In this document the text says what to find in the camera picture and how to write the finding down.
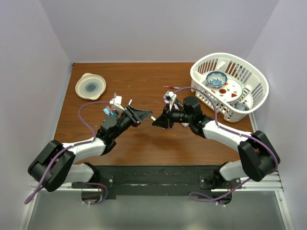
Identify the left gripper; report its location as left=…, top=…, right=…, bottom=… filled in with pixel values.
left=111, top=104, right=152, bottom=139

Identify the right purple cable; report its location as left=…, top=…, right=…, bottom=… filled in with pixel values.
left=173, top=87, right=281, bottom=206

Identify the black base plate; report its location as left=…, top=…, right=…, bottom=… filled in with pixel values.
left=72, top=165, right=250, bottom=204

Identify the red pen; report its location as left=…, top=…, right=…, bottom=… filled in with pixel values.
left=163, top=86, right=181, bottom=90

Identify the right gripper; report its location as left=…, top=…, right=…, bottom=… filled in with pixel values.
left=153, top=103, right=192, bottom=129

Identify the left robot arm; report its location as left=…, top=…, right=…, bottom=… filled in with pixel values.
left=28, top=104, right=153, bottom=192

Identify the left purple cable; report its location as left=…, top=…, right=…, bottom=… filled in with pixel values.
left=24, top=100, right=113, bottom=205

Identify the grey patterned cup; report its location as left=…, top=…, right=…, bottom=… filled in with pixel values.
left=235, top=103, right=249, bottom=111

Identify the cream swirl plate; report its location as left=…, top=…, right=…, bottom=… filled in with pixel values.
left=75, top=73, right=106, bottom=101

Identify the aluminium rail frame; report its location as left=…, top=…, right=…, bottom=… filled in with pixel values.
left=24, top=112, right=294, bottom=230

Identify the purple cable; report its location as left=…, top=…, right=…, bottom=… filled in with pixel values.
left=24, top=100, right=113, bottom=205
left=173, top=87, right=281, bottom=206

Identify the white fruit pattern plate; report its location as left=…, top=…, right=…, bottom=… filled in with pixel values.
left=211, top=79, right=243, bottom=103

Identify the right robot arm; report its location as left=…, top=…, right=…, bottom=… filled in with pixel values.
left=152, top=96, right=281, bottom=188

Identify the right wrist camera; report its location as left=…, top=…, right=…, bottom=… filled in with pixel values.
left=163, top=91, right=177, bottom=111

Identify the blue white bowl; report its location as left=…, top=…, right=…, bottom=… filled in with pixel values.
left=206, top=71, right=228, bottom=88

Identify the light blue highlighter cap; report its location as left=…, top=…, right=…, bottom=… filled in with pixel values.
left=103, top=108, right=110, bottom=115

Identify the white laundry basket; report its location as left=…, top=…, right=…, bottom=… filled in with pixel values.
left=190, top=53, right=269, bottom=123

